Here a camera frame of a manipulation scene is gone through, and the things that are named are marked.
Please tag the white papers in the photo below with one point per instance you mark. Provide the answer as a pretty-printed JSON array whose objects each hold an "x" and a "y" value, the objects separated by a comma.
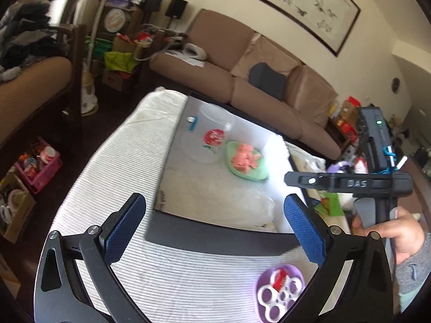
[{"x": 183, "y": 59}]

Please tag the green crate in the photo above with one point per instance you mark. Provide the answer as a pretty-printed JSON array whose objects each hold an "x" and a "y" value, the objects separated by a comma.
[{"x": 97, "y": 48}]

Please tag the green packet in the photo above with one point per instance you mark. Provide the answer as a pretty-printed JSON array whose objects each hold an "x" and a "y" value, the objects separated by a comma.
[{"x": 331, "y": 205}]

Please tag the purple plastic tray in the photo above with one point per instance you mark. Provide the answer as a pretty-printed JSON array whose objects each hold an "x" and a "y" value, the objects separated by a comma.
[{"x": 297, "y": 274}]

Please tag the cream floral floor appliance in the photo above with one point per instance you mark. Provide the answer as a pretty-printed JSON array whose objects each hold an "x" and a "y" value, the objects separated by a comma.
[{"x": 89, "y": 94}]

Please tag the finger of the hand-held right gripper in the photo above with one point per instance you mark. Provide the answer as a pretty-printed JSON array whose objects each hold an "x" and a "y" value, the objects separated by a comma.
[{"x": 308, "y": 179}]

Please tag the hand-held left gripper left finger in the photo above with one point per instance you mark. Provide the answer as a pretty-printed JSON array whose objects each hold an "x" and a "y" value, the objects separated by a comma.
[{"x": 124, "y": 228}]

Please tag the round dark wall ornament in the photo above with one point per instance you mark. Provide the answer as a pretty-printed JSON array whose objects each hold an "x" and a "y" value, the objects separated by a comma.
[{"x": 396, "y": 85}]

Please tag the green bag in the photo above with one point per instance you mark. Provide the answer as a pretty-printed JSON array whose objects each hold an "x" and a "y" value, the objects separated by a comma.
[{"x": 118, "y": 61}]

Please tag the white device on sofa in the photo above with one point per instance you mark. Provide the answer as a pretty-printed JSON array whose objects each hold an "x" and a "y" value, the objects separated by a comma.
[{"x": 195, "y": 50}]

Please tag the clear plastic cup red print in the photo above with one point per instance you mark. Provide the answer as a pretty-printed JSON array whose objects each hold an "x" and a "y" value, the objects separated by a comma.
[{"x": 215, "y": 138}]

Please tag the white plastic bag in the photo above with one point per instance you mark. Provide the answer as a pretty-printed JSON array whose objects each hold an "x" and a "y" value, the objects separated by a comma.
[{"x": 249, "y": 205}]

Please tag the person's right forearm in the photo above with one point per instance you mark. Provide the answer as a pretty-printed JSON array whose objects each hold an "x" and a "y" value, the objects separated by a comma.
[{"x": 412, "y": 276}]

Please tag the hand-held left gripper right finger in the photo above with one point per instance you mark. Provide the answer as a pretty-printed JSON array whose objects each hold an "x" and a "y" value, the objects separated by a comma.
[{"x": 303, "y": 232}]

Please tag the white metal coat rack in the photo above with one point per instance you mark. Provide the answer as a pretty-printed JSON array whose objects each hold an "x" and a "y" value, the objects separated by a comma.
[{"x": 97, "y": 16}]

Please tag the person's right hand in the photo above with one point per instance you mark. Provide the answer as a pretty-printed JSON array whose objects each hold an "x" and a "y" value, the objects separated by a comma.
[{"x": 404, "y": 235}]

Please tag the small red packet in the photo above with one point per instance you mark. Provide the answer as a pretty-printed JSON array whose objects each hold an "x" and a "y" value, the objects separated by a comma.
[{"x": 278, "y": 281}]

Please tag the red and yellow snack packs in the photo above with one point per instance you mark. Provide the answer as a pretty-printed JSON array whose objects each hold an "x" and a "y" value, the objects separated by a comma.
[{"x": 346, "y": 117}]

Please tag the grey cushion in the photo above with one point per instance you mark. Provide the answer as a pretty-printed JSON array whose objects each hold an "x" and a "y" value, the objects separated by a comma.
[{"x": 267, "y": 80}]

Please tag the black speaker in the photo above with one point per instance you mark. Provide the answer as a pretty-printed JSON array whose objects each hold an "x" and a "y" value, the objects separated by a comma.
[
  {"x": 175, "y": 7},
  {"x": 155, "y": 1}
]

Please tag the brown cushioned wooden armchair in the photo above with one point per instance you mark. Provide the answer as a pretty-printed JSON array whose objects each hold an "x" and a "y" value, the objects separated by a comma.
[{"x": 33, "y": 84}]

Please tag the beige sofa pillow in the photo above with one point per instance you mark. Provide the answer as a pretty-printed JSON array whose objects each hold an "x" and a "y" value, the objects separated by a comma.
[
  {"x": 266, "y": 52},
  {"x": 313, "y": 94}
]

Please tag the pink plastic basket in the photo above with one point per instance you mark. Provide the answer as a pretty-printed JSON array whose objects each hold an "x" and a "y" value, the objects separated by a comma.
[{"x": 40, "y": 171}]

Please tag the pile of pink pieces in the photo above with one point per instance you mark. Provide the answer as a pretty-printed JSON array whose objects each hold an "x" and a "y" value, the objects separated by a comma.
[{"x": 244, "y": 158}]

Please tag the green dish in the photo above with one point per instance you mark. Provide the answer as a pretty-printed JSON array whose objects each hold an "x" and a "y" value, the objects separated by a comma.
[{"x": 260, "y": 172}]

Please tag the small cardboard box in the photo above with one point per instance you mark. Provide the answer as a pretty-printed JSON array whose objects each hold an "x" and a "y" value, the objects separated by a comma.
[{"x": 118, "y": 80}]

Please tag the white striped cloth desktop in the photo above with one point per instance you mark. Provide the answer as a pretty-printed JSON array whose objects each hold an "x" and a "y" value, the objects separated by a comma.
[{"x": 118, "y": 148}]

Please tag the white photo box tray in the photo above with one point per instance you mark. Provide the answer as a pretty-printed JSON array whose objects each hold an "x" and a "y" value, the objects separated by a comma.
[{"x": 219, "y": 239}]

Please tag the purple bag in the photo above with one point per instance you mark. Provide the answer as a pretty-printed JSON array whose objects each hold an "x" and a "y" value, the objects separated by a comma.
[{"x": 338, "y": 168}]

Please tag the round tin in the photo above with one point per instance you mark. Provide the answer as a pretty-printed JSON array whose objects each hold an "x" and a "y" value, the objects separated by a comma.
[{"x": 117, "y": 20}]

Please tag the brown sofa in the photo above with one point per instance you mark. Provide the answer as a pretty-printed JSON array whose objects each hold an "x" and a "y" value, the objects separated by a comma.
[{"x": 208, "y": 80}]

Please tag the pile of clothes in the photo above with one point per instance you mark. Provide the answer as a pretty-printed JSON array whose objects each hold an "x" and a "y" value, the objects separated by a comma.
[{"x": 23, "y": 33}]

